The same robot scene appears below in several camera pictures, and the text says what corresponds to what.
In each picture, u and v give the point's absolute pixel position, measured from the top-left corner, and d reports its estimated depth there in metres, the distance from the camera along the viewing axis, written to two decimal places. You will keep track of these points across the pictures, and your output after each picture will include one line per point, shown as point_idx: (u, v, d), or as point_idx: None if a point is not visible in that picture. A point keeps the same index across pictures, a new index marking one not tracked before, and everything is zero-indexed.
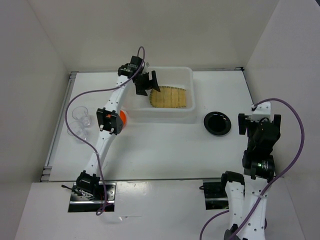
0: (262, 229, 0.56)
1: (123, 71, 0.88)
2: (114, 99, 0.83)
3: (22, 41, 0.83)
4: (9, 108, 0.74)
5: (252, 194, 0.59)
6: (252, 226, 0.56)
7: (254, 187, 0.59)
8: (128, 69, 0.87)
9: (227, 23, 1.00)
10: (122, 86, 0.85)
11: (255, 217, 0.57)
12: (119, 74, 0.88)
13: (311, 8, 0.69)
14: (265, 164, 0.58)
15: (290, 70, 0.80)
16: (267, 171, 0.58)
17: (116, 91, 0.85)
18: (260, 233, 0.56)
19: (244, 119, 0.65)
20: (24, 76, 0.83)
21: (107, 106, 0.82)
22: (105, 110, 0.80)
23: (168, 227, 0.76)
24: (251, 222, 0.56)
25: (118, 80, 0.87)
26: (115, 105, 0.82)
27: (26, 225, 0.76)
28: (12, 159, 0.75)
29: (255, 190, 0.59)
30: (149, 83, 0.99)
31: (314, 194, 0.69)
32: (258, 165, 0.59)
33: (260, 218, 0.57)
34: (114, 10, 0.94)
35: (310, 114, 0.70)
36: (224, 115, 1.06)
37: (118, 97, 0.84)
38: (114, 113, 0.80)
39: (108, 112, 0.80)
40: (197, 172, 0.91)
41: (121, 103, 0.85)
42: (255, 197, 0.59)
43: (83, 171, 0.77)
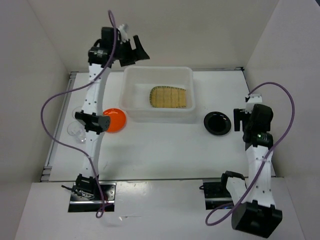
0: (270, 191, 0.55)
1: (94, 57, 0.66)
2: (91, 98, 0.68)
3: (22, 41, 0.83)
4: (9, 108, 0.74)
5: (256, 159, 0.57)
6: (260, 188, 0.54)
7: (257, 152, 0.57)
8: (99, 53, 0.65)
9: (227, 23, 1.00)
10: (97, 78, 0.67)
11: (262, 179, 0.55)
12: (90, 61, 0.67)
13: (311, 8, 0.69)
14: (264, 136, 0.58)
15: (290, 70, 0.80)
16: (267, 141, 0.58)
17: (92, 87, 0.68)
18: (268, 196, 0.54)
19: (238, 112, 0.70)
20: (24, 76, 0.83)
21: (85, 108, 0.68)
22: (82, 113, 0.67)
23: (168, 227, 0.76)
24: (258, 184, 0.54)
25: (91, 71, 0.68)
26: (94, 106, 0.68)
27: (26, 226, 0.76)
28: (12, 159, 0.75)
29: (258, 155, 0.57)
30: (131, 55, 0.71)
31: (314, 194, 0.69)
32: (257, 137, 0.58)
33: (267, 179, 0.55)
34: (114, 10, 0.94)
35: (310, 114, 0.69)
36: (224, 115, 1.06)
37: (95, 95, 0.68)
38: (94, 116, 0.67)
39: (87, 116, 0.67)
40: (197, 172, 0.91)
41: (100, 99, 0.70)
42: (259, 162, 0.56)
43: (80, 174, 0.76)
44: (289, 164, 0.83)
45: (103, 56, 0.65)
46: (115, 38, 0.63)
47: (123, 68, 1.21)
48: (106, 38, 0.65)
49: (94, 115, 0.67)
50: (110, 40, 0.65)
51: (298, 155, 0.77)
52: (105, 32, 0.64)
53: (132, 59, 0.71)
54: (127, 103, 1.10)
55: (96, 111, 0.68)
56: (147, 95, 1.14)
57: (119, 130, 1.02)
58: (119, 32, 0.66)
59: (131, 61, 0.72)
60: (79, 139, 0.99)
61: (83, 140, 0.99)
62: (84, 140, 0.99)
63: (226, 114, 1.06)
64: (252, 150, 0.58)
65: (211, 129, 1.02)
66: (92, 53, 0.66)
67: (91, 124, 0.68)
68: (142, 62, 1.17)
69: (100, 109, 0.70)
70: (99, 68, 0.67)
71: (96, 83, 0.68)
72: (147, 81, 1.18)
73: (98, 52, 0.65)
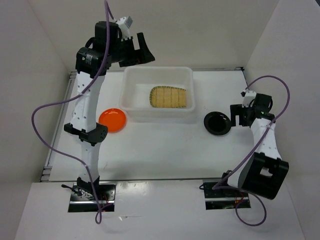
0: (276, 149, 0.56)
1: (83, 63, 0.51)
2: (79, 112, 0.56)
3: (22, 41, 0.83)
4: (9, 108, 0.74)
5: (261, 126, 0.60)
6: (267, 145, 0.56)
7: (262, 122, 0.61)
8: (88, 59, 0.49)
9: (227, 22, 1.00)
10: (86, 91, 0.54)
11: (268, 140, 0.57)
12: (78, 67, 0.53)
13: (311, 8, 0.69)
14: (267, 113, 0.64)
15: (290, 70, 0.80)
16: (270, 116, 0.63)
17: (80, 100, 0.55)
18: (275, 151, 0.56)
19: (234, 107, 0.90)
20: (24, 76, 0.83)
21: (74, 122, 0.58)
22: (73, 128, 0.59)
23: (168, 228, 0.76)
24: (265, 142, 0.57)
25: (79, 81, 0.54)
26: (84, 122, 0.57)
27: (26, 225, 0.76)
28: (12, 159, 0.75)
29: (263, 123, 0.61)
30: (132, 54, 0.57)
31: (314, 194, 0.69)
32: (260, 113, 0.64)
33: (272, 140, 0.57)
34: (114, 10, 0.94)
35: (310, 114, 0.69)
36: (224, 115, 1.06)
37: (84, 109, 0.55)
38: (84, 133, 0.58)
39: (78, 131, 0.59)
40: (197, 172, 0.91)
41: (91, 113, 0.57)
42: (263, 128, 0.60)
43: (79, 178, 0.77)
44: (289, 164, 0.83)
45: (93, 62, 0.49)
46: (108, 38, 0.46)
47: (123, 68, 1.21)
48: (100, 38, 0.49)
49: (84, 132, 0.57)
50: (105, 41, 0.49)
51: (298, 155, 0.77)
52: (99, 31, 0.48)
53: (133, 60, 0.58)
54: (128, 102, 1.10)
55: (86, 128, 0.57)
56: (147, 95, 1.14)
57: (119, 130, 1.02)
58: (119, 28, 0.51)
59: (133, 63, 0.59)
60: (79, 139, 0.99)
61: None
62: None
63: (226, 114, 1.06)
64: (256, 121, 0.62)
65: (211, 129, 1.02)
66: (80, 58, 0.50)
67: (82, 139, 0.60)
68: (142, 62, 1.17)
69: (91, 124, 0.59)
70: (88, 78, 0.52)
71: (85, 95, 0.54)
72: (147, 81, 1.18)
73: (86, 57, 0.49)
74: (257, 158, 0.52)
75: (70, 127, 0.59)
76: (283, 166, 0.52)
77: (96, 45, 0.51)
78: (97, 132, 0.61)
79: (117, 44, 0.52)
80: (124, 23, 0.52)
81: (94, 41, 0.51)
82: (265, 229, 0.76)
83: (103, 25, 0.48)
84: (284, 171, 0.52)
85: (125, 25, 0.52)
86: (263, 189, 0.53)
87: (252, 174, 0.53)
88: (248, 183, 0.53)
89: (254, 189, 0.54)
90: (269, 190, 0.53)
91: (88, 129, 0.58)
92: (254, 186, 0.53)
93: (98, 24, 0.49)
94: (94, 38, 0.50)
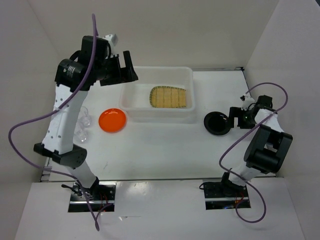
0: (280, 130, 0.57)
1: (64, 75, 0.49)
2: (54, 130, 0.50)
3: (23, 42, 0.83)
4: (10, 109, 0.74)
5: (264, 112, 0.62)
6: (271, 122, 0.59)
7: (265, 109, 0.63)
8: (70, 71, 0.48)
9: (227, 23, 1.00)
10: (64, 106, 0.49)
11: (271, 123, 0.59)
12: (57, 80, 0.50)
13: (311, 8, 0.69)
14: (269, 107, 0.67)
15: (290, 70, 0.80)
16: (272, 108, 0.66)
17: (56, 116, 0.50)
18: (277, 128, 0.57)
19: (234, 109, 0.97)
20: (24, 76, 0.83)
21: (46, 142, 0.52)
22: (44, 149, 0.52)
23: (168, 228, 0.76)
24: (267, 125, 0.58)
25: (58, 95, 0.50)
26: (58, 142, 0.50)
27: (26, 225, 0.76)
28: (12, 159, 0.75)
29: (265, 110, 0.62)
30: (117, 71, 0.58)
31: (313, 194, 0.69)
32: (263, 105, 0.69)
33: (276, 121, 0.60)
34: (115, 10, 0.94)
35: (310, 114, 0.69)
36: (224, 115, 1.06)
37: (60, 127, 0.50)
38: (57, 154, 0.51)
39: (49, 153, 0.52)
40: (197, 172, 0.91)
41: (67, 133, 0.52)
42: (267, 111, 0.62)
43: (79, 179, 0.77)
44: (289, 164, 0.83)
45: (75, 75, 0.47)
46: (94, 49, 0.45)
47: None
48: (87, 51, 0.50)
49: (57, 154, 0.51)
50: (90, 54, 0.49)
51: (298, 155, 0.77)
52: (86, 44, 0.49)
53: (118, 77, 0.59)
54: (128, 102, 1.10)
55: (60, 149, 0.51)
56: (147, 96, 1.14)
57: (119, 130, 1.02)
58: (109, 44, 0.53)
59: (117, 80, 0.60)
60: (79, 139, 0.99)
61: (83, 140, 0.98)
62: (84, 141, 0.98)
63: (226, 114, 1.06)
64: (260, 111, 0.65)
65: (212, 128, 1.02)
66: (61, 70, 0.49)
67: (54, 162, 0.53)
68: (142, 62, 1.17)
69: (66, 145, 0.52)
70: (67, 92, 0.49)
71: (62, 111, 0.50)
72: (147, 81, 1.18)
73: (68, 69, 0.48)
74: (263, 130, 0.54)
75: (41, 147, 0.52)
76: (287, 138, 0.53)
77: (80, 59, 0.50)
78: (73, 155, 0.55)
79: (104, 59, 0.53)
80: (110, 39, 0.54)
81: (79, 55, 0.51)
82: (265, 229, 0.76)
83: (90, 38, 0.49)
84: (288, 142, 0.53)
85: (111, 41, 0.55)
86: (268, 161, 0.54)
87: (258, 144, 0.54)
88: (254, 154, 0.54)
89: (260, 160, 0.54)
90: (274, 162, 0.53)
91: (62, 151, 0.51)
92: (260, 157, 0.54)
93: (86, 37, 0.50)
94: (80, 52, 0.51)
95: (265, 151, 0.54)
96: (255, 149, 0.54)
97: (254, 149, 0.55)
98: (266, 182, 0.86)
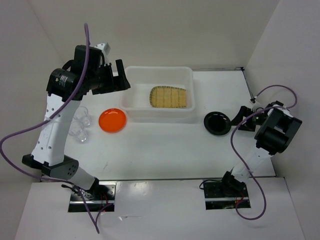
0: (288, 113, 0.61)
1: (56, 85, 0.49)
2: (44, 141, 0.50)
3: (23, 42, 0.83)
4: (9, 109, 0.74)
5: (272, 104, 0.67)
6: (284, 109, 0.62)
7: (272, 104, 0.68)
8: (62, 81, 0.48)
9: (227, 23, 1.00)
10: (56, 116, 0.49)
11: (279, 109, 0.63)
12: (50, 90, 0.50)
13: (311, 8, 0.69)
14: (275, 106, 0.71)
15: (290, 70, 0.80)
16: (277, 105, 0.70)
17: (47, 126, 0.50)
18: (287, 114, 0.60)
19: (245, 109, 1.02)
20: (24, 76, 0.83)
21: (36, 153, 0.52)
22: (34, 160, 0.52)
23: (168, 228, 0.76)
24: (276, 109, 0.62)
25: (49, 104, 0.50)
26: (48, 154, 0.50)
27: (26, 225, 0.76)
28: (12, 159, 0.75)
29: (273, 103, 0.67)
30: (110, 79, 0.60)
31: (314, 194, 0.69)
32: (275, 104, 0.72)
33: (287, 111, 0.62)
34: (115, 10, 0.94)
35: (311, 114, 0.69)
36: (224, 115, 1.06)
37: (50, 138, 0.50)
38: (47, 166, 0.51)
39: (39, 164, 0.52)
40: (197, 172, 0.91)
41: (58, 143, 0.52)
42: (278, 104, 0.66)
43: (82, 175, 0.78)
44: (289, 164, 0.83)
45: (67, 85, 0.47)
46: (86, 59, 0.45)
47: None
48: (80, 60, 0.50)
49: (46, 166, 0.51)
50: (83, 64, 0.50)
51: (298, 156, 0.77)
52: (79, 54, 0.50)
53: (111, 85, 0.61)
54: (128, 102, 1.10)
55: (50, 161, 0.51)
56: (147, 96, 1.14)
57: (119, 130, 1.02)
58: (101, 53, 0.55)
59: (109, 88, 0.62)
60: (79, 139, 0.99)
61: (83, 140, 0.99)
62: (84, 140, 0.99)
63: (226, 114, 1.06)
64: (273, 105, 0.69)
65: (213, 128, 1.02)
66: (53, 80, 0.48)
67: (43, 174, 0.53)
68: (142, 63, 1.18)
69: (56, 156, 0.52)
70: (59, 101, 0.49)
71: (54, 121, 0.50)
72: (147, 81, 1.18)
73: (61, 79, 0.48)
74: (276, 111, 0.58)
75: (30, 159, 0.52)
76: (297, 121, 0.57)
77: (73, 68, 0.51)
78: (64, 166, 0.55)
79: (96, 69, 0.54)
80: (102, 49, 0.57)
81: (73, 64, 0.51)
82: (265, 229, 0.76)
83: (83, 48, 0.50)
84: (297, 126, 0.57)
85: (104, 50, 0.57)
86: (276, 140, 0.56)
87: (270, 123, 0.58)
88: (264, 132, 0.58)
89: (268, 139, 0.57)
90: (281, 142, 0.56)
91: (52, 163, 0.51)
92: (269, 136, 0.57)
93: (79, 47, 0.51)
94: (73, 61, 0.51)
95: (275, 131, 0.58)
96: (265, 128, 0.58)
97: (265, 127, 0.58)
98: (266, 182, 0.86)
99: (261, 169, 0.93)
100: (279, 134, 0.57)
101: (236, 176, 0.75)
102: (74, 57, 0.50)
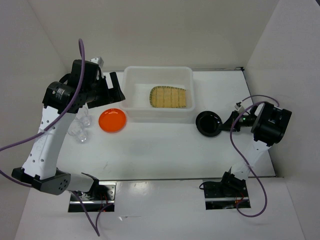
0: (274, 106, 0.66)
1: (52, 98, 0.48)
2: (36, 154, 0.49)
3: (22, 42, 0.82)
4: (8, 110, 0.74)
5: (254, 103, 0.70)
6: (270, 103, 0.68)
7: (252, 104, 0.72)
8: (59, 93, 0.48)
9: (226, 23, 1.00)
10: (50, 128, 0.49)
11: None
12: (45, 102, 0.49)
13: (311, 7, 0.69)
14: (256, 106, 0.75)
15: (290, 70, 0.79)
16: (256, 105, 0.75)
17: (40, 139, 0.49)
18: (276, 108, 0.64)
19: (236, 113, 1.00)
20: (23, 77, 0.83)
21: (27, 166, 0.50)
22: (24, 174, 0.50)
23: (168, 228, 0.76)
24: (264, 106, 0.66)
25: (44, 116, 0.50)
26: (40, 167, 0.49)
27: (26, 226, 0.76)
28: (12, 161, 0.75)
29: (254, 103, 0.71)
30: (105, 92, 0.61)
31: (314, 195, 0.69)
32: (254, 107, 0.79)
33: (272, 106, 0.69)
34: (114, 10, 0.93)
35: (310, 114, 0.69)
36: (217, 117, 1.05)
37: (43, 150, 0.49)
38: (37, 179, 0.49)
39: (30, 178, 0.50)
40: (197, 172, 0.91)
41: (51, 156, 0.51)
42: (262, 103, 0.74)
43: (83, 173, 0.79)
44: (289, 164, 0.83)
45: (64, 98, 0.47)
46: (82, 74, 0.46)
47: (123, 68, 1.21)
48: (77, 74, 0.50)
49: (37, 179, 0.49)
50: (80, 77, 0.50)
51: (298, 156, 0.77)
52: (75, 68, 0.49)
53: (107, 97, 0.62)
54: (128, 102, 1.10)
55: (41, 174, 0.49)
56: (147, 96, 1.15)
57: (119, 130, 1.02)
58: (99, 67, 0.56)
59: (105, 100, 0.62)
60: (79, 139, 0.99)
61: (83, 140, 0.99)
62: (84, 141, 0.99)
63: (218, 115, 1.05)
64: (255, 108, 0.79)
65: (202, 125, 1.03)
66: (50, 93, 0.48)
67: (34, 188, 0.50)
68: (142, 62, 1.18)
69: (48, 169, 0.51)
70: (55, 114, 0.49)
71: (48, 133, 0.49)
72: (147, 81, 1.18)
73: (58, 92, 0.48)
74: (267, 104, 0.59)
75: (20, 173, 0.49)
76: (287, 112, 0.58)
77: (70, 82, 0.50)
78: (55, 181, 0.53)
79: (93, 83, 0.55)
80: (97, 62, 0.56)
81: (69, 78, 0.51)
82: (265, 229, 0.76)
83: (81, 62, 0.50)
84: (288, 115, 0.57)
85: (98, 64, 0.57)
86: (273, 132, 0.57)
87: (263, 116, 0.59)
88: (259, 126, 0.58)
89: (265, 132, 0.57)
90: (277, 132, 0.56)
91: (43, 176, 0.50)
92: (264, 128, 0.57)
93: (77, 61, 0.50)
94: (70, 75, 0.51)
95: (270, 123, 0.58)
96: (260, 121, 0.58)
97: (260, 121, 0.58)
98: (266, 182, 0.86)
99: (260, 169, 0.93)
100: (274, 126, 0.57)
101: (235, 176, 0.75)
102: (71, 71, 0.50)
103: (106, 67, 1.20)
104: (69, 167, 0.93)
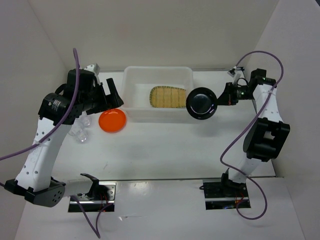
0: (278, 113, 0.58)
1: (48, 109, 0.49)
2: (30, 166, 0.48)
3: (22, 43, 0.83)
4: (9, 111, 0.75)
5: (262, 93, 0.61)
6: (269, 110, 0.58)
7: (263, 88, 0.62)
8: (55, 106, 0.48)
9: (226, 23, 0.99)
10: (45, 140, 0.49)
11: (271, 104, 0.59)
12: (41, 113, 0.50)
13: (311, 8, 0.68)
14: (267, 78, 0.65)
15: (290, 70, 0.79)
16: (267, 80, 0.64)
17: (35, 150, 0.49)
18: (277, 116, 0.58)
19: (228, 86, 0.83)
20: (23, 78, 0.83)
21: (20, 178, 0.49)
22: (17, 186, 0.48)
23: (168, 228, 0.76)
24: (268, 107, 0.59)
25: (39, 128, 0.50)
26: (34, 179, 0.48)
27: (26, 225, 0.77)
28: (13, 161, 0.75)
29: (264, 90, 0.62)
30: (102, 99, 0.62)
31: (313, 195, 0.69)
32: (262, 78, 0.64)
33: (274, 104, 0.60)
34: (114, 11, 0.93)
35: (310, 115, 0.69)
36: (206, 91, 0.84)
37: (37, 162, 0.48)
38: (31, 192, 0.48)
39: (23, 190, 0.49)
40: (196, 172, 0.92)
41: (46, 168, 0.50)
42: (265, 94, 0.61)
43: (83, 174, 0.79)
44: (289, 164, 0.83)
45: (60, 110, 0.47)
46: (77, 84, 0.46)
47: (123, 68, 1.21)
48: (73, 85, 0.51)
49: (30, 192, 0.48)
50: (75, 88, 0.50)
51: (298, 156, 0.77)
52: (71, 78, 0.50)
53: (104, 104, 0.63)
54: (128, 102, 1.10)
55: (34, 186, 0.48)
56: (147, 96, 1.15)
57: (119, 130, 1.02)
58: (94, 75, 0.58)
59: (103, 106, 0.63)
60: (79, 139, 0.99)
61: (83, 140, 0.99)
62: (84, 141, 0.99)
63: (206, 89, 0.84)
64: (258, 87, 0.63)
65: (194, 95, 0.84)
66: (46, 104, 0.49)
67: (27, 201, 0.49)
68: (142, 62, 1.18)
69: (42, 181, 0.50)
70: (50, 125, 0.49)
71: (43, 145, 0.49)
72: (147, 81, 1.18)
73: (54, 103, 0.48)
74: (260, 122, 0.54)
75: (13, 185, 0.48)
76: (285, 127, 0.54)
77: (67, 93, 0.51)
78: (50, 192, 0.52)
79: (90, 91, 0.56)
80: (92, 70, 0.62)
81: (65, 89, 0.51)
82: (264, 229, 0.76)
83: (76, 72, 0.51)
84: (286, 133, 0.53)
85: (94, 71, 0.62)
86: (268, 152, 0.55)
87: (256, 138, 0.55)
88: (254, 149, 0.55)
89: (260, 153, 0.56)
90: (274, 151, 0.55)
91: (37, 188, 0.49)
92: (258, 147, 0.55)
93: (72, 72, 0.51)
94: (65, 86, 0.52)
95: (263, 141, 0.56)
96: (253, 139, 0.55)
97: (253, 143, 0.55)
98: (265, 183, 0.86)
99: (260, 169, 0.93)
100: (268, 143, 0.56)
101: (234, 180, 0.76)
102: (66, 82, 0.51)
103: (105, 67, 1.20)
104: (69, 167, 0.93)
